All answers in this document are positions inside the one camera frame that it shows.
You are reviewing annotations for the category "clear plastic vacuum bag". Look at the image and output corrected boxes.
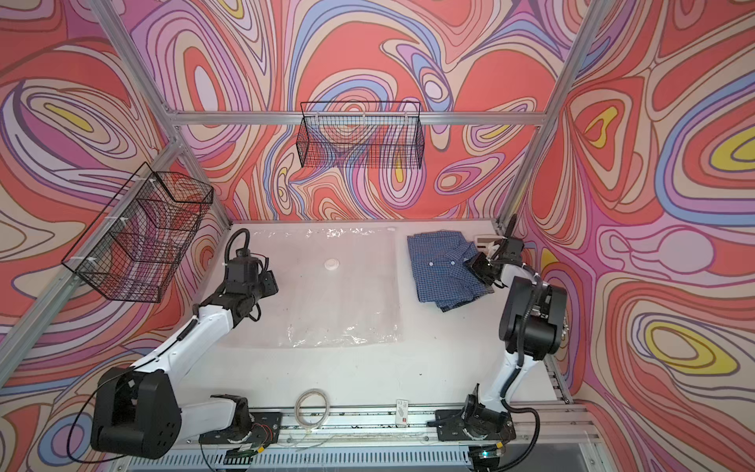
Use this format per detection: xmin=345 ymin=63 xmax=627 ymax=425
xmin=221 ymin=226 xmax=401 ymax=349

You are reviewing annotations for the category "small white tag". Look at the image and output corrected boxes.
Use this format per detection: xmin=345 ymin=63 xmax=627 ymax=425
xmin=394 ymin=399 xmax=409 ymax=428

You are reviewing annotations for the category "white bag valve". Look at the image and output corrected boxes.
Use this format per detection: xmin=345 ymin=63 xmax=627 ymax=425
xmin=324 ymin=259 xmax=340 ymax=271

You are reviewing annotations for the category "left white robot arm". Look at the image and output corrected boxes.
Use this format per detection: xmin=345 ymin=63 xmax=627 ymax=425
xmin=90 ymin=251 xmax=278 ymax=459

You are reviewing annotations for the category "left black wire basket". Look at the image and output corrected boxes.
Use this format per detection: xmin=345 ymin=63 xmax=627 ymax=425
xmin=61 ymin=163 xmax=214 ymax=304

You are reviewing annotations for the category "blue checked shirt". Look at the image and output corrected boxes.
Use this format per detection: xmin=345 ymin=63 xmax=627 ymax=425
xmin=407 ymin=230 xmax=494 ymax=313

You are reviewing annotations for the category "back black wire basket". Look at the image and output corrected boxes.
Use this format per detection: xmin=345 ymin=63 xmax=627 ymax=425
xmin=296 ymin=100 xmax=425 ymax=170

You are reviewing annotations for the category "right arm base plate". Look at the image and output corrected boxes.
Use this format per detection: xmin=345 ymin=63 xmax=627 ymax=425
xmin=428 ymin=409 xmax=516 ymax=444

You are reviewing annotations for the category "coiled white cable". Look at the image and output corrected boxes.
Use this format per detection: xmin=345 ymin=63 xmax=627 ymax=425
xmin=294 ymin=388 xmax=330 ymax=431

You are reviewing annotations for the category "white pink calculator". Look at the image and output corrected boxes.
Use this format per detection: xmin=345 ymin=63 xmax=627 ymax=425
xmin=474 ymin=234 xmax=505 ymax=249

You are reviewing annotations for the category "black wire basket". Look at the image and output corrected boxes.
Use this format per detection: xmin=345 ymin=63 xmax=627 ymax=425
xmin=296 ymin=100 xmax=425 ymax=170
xmin=61 ymin=163 xmax=214 ymax=304

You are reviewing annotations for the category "aluminium frame rail front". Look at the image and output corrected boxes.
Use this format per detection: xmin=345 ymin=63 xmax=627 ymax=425
xmin=110 ymin=404 xmax=613 ymax=471

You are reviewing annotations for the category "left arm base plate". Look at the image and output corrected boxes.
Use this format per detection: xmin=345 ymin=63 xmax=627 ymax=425
xmin=199 ymin=411 xmax=282 ymax=446

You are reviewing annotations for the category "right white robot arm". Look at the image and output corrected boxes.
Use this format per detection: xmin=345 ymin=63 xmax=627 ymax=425
xmin=460 ymin=236 xmax=567 ymax=432

